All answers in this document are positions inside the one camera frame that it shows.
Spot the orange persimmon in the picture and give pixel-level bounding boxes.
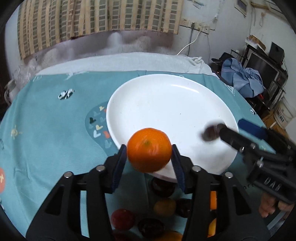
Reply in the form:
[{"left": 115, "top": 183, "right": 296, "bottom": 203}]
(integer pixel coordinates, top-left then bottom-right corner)
[{"left": 154, "top": 199, "right": 176, "bottom": 217}]

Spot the right hand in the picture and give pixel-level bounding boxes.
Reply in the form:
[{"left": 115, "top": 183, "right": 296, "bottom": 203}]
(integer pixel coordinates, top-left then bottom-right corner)
[{"left": 259, "top": 192, "right": 294, "bottom": 219}]

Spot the striped beige curtain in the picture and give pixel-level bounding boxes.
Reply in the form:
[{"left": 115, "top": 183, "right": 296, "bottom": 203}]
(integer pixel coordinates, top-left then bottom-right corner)
[{"left": 17, "top": 0, "right": 183, "bottom": 59}]

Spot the red apple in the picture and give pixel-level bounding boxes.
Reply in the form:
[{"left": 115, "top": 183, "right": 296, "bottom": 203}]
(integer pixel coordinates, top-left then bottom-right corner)
[{"left": 110, "top": 209, "right": 134, "bottom": 231}]

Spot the white plastic bucket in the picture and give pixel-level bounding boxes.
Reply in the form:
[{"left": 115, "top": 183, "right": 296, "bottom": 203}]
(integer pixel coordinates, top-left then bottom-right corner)
[{"left": 274, "top": 97, "right": 295, "bottom": 129}]

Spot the white power strip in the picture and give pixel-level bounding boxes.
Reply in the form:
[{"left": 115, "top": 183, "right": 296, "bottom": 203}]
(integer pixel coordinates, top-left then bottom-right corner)
[{"left": 180, "top": 18, "right": 210, "bottom": 35}]

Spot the black speaker box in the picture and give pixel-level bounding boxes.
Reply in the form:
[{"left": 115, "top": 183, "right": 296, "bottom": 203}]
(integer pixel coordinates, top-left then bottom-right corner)
[{"left": 269, "top": 42, "right": 285, "bottom": 65}]

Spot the blue clothes pile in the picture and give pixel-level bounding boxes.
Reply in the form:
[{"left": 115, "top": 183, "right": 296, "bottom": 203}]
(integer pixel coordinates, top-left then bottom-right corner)
[{"left": 221, "top": 58, "right": 265, "bottom": 98}]

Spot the white round plate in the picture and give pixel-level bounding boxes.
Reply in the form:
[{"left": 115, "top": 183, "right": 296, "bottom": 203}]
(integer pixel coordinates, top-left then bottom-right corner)
[{"left": 106, "top": 74, "right": 238, "bottom": 174}]

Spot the teal printed tablecloth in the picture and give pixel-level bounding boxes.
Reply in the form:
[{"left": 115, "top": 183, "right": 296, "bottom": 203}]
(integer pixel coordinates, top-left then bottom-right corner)
[{"left": 1, "top": 71, "right": 270, "bottom": 240}]

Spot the white towel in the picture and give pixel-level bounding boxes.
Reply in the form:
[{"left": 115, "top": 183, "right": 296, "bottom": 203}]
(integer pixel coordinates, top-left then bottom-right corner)
[{"left": 37, "top": 52, "right": 215, "bottom": 76}]

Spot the orange tangerine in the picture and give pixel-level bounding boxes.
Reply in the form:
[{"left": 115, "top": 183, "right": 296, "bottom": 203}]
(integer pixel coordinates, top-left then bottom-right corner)
[
  {"left": 155, "top": 231, "right": 183, "bottom": 241},
  {"left": 127, "top": 128, "right": 172, "bottom": 173}
]

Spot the white cable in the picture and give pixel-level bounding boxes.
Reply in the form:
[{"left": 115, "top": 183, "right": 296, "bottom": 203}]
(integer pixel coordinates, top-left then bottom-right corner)
[{"left": 176, "top": 29, "right": 203, "bottom": 56}]

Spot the dark purple plum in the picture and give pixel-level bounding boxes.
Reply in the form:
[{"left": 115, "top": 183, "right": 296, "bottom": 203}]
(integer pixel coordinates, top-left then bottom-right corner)
[{"left": 201, "top": 123, "right": 226, "bottom": 142}]

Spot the black television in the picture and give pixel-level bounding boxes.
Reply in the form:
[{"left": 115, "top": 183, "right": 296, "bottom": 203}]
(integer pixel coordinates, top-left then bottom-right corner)
[{"left": 242, "top": 45, "right": 288, "bottom": 89}]

